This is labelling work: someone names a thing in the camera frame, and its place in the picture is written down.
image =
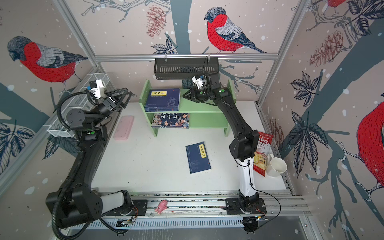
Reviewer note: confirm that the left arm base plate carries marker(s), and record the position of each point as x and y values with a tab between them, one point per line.
138	208

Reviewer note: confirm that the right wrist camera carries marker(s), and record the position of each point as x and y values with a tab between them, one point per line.
200	82

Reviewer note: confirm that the green wooden shelf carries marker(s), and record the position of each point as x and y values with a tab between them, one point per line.
202	116

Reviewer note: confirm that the aluminium mounting rail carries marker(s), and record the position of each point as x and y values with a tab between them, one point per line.
205	204

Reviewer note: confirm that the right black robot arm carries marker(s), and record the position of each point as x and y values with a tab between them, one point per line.
207	89

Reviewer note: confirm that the illustrated Chinese history book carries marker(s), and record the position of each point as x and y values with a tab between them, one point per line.
171	120

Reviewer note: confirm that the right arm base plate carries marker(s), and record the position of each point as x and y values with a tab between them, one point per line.
235	207

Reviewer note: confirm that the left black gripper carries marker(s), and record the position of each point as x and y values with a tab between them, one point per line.
110	104

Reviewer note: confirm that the white mesh wall tray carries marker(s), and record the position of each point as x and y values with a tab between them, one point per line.
77	102

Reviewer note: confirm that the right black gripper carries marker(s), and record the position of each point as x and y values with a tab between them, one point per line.
197	95

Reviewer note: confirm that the black hanging wire basket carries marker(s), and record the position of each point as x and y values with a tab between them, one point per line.
185	68

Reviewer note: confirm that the navy booklet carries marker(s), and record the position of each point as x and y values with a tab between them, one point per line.
163	100
198	158

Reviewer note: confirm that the red Chuba chips bag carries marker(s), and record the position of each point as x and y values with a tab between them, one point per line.
261	154

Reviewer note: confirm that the pink pencil case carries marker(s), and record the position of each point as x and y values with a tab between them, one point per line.
124	128

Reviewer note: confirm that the pink pig toy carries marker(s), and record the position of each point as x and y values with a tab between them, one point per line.
163	205

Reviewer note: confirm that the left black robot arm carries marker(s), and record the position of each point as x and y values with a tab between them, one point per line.
74	206

